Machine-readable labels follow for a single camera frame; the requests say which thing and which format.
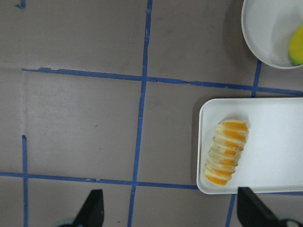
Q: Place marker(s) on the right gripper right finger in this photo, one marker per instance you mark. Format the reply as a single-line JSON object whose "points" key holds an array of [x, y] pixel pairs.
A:
{"points": [[252, 212]]}

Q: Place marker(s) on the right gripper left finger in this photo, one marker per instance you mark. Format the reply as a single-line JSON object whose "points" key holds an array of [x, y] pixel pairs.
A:
{"points": [[91, 213]]}

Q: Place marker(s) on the striped orange bread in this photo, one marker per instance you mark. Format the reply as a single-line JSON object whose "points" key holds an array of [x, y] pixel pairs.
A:
{"points": [[225, 151]]}

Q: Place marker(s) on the white rectangular tray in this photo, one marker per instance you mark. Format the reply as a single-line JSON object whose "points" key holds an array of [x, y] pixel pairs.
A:
{"points": [[272, 160]]}

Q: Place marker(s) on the yellow lemon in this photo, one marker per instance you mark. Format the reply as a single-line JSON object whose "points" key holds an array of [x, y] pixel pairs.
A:
{"points": [[295, 48]]}

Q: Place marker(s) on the shallow cream dish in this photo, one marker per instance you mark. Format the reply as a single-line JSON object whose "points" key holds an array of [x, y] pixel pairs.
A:
{"points": [[268, 26]]}

